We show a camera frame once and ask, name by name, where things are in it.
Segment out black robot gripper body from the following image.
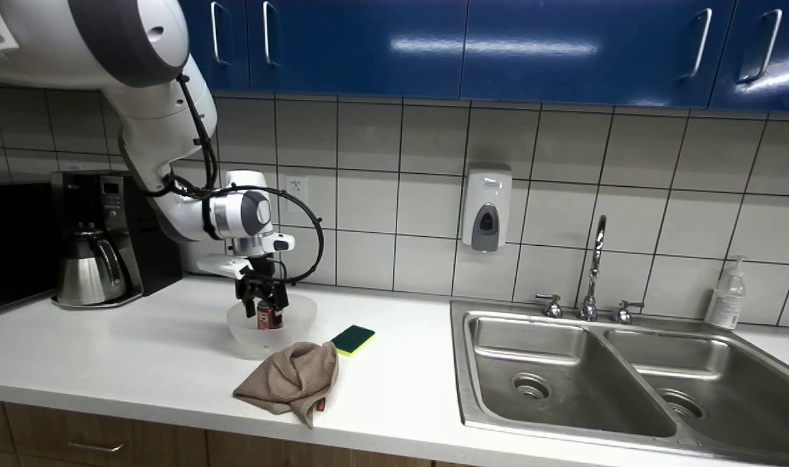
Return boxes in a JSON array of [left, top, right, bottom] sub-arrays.
[[235, 254, 287, 310]]

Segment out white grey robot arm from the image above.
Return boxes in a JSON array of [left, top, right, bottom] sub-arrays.
[[0, 0, 293, 330]]

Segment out chrome sink faucet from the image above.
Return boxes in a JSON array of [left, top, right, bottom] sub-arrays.
[[535, 218, 644, 323]]

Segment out stainless steel double sink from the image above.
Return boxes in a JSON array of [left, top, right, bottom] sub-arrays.
[[449, 304, 789, 467]]

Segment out clear plastic bowl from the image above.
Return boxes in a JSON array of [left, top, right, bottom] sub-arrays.
[[225, 292, 317, 359]]

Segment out brown cloth towel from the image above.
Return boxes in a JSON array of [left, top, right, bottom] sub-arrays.
[[234, 343, 336, 427]]

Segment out green yellow sponge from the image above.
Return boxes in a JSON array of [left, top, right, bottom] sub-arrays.
[[332, 323, 373, 356]]

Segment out black coffee maker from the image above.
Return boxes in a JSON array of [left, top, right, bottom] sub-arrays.
[[51, 171, 182, 309]]

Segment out steel coffee carafe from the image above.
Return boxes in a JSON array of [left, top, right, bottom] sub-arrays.
[[56, 228, 127, 309]]

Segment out black silver microwave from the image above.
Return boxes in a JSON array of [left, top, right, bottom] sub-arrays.
[[0, 182, 60, 309]]

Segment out wooden lower cabinets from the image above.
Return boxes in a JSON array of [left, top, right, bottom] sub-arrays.
[[0, 402, 456, 467]]

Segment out blue upper cabinets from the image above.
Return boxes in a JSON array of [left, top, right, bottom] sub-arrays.
[[179, 0, 789, 110]]

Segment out clear soap bottle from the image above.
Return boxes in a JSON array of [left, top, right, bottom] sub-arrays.
[[705, 258, 745, 330]]

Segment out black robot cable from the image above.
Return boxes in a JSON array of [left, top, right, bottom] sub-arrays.
[[145, 73, 327, 288]]

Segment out white wall soap dispenser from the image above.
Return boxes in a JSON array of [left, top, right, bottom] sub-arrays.
[[462, 167, 511, 252]]

